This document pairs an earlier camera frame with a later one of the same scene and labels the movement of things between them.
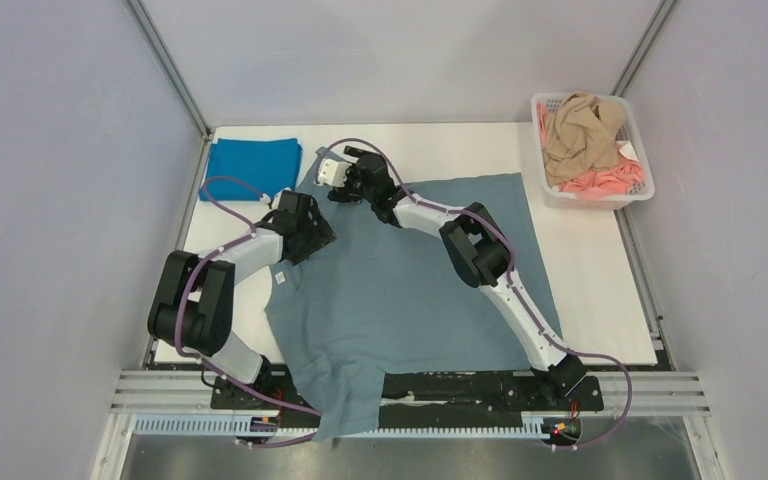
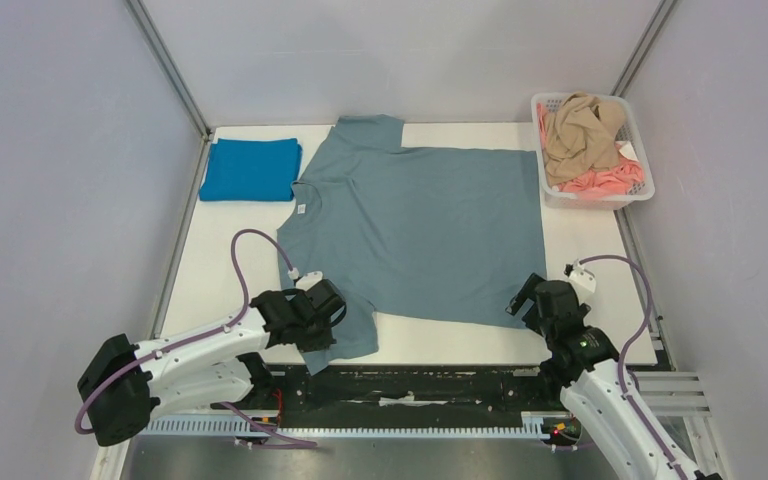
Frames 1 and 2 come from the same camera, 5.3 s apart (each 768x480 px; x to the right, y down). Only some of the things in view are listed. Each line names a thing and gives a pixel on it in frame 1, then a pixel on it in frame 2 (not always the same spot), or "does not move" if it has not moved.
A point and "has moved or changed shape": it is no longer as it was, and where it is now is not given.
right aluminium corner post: (662, 14) does not move
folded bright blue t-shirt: (269, 165) does not move
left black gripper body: (313, 237) → (319, 336)
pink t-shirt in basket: (615, 178) does not move
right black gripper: (363, 171) → (528, 297)
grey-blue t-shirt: (381, 299) has moved or changed shape
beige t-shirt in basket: (581, 135) does not move
